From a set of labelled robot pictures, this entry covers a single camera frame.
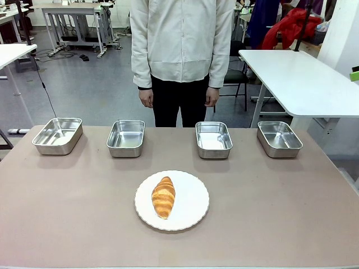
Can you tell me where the person's left hand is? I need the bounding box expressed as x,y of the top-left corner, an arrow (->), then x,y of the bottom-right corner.
205,87 -> 220,108

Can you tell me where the person's right hand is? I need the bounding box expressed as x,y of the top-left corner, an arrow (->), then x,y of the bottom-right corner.
138,89 -> 155,109

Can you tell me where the steel rectangular container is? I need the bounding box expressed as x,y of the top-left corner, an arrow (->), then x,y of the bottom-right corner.
195,121 -> 234,160
106,119 -> 146,159
31,117 -> 84,156
256,120 -> 304,159

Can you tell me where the black folding chair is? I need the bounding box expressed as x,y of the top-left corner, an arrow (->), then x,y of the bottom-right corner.
213,40 -> 251,113

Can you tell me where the person in cream shirt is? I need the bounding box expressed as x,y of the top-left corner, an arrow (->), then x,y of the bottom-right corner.
129,0 -> 236,128

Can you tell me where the large white side table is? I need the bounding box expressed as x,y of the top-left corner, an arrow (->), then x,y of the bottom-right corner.
238,49 -> 359,132

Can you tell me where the dark blue garment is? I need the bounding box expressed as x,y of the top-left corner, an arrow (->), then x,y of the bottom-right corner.
247,0 -> 282,50

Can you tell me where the golden croissant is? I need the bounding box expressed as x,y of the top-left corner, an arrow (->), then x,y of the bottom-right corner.
151,176 -> 177,220

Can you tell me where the red jacket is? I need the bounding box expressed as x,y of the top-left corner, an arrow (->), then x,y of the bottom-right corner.
261,7 -> 322,50

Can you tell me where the white scalloped plate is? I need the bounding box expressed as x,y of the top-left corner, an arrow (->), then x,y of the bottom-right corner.
134,170 -> 210,232

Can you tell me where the grey workbench desk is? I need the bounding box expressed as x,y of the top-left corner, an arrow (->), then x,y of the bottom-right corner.
41,2 -> 116,58

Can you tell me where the black stand pole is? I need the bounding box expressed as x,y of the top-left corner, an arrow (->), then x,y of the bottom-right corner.
16,0 -> 34,46
293,0 -> 312,53

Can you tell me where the small white side table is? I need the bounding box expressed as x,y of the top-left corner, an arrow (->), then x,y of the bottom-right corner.
0,43 -> 38,127

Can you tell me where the thin black hanging cable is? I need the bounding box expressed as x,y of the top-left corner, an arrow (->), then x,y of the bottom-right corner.
30,54 -> 58,119

